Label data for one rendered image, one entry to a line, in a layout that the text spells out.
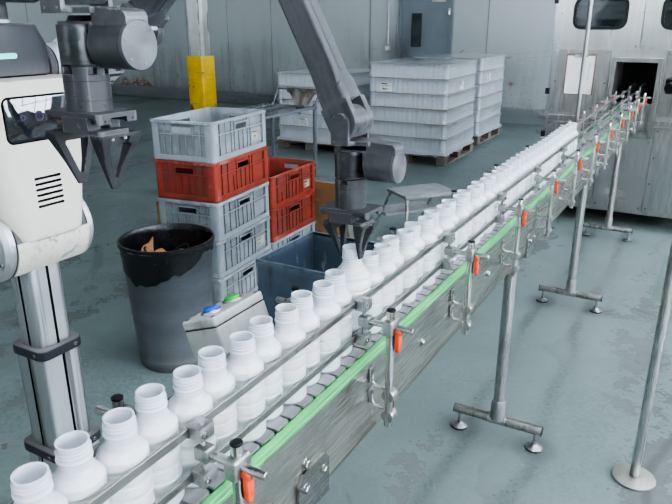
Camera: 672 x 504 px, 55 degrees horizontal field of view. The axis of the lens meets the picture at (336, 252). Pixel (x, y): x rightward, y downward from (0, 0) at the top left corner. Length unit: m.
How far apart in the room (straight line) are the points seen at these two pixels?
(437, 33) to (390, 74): 4.09
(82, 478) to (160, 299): 2.32
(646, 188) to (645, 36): 1.18
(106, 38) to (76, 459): 0.47
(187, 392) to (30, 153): 0.66
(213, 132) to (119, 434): 2.83
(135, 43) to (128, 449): 0.47
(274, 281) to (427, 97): 6.06
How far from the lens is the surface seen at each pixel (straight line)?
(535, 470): 2.69
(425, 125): 7.82
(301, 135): 8.77
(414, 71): 7.82
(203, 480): 0.89
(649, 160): 5.78
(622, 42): 5.70
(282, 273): 1.85
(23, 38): 1.46
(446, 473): 2.60
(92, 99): 0.88
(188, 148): 3.63
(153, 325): 3.16
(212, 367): 0.91
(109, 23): 0.84
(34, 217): 1.38
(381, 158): 1.12
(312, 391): 1.13
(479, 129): 9.39
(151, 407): 0.84
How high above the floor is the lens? 1.59
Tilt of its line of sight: 19 degrees down
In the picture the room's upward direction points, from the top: straight up
